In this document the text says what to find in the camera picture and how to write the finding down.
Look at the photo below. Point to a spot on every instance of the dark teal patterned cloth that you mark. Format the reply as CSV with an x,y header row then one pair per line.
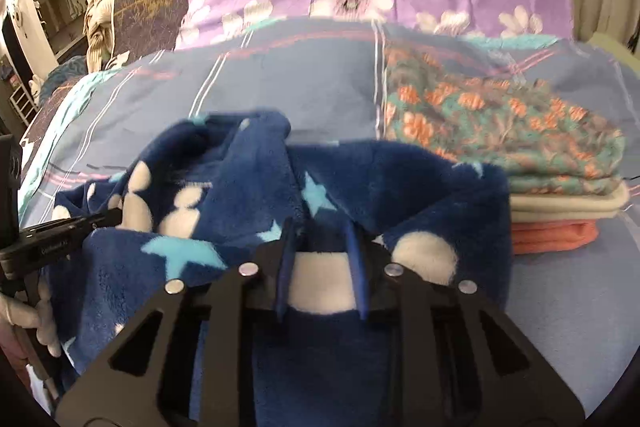
x,y
75,74

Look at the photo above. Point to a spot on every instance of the blue plaid bed quilt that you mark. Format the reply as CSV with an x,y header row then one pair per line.
x,y
300,82

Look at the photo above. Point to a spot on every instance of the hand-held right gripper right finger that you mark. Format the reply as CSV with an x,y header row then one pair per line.
x,y
356,267

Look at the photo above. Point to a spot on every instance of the navy star print fleece garment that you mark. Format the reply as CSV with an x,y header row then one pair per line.
x,y
360,187

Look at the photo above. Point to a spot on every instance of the folded cream cloth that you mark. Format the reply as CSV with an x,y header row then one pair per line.
x,y
565,204

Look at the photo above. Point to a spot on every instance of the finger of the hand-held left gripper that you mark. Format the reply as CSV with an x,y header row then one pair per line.
x,y
75,229

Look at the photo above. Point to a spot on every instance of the dark tree print pillow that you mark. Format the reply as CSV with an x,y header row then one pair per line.
x,y
150,2

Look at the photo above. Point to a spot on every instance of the folded teal floral cloth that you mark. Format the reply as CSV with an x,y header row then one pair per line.
x,y
500,127

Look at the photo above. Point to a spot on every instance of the person's left hand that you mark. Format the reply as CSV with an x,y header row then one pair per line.
x,y
30,314

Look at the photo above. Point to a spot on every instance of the beige striped cloth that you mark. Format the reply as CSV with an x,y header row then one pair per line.
x,y
99,32

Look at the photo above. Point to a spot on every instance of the folded coral cloth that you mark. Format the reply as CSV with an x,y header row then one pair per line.
x,y
550,237

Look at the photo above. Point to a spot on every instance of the pale green cloth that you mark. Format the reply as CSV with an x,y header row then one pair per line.
x,y
612,49

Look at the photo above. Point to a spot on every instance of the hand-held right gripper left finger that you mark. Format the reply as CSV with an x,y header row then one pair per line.
x,y
283,267

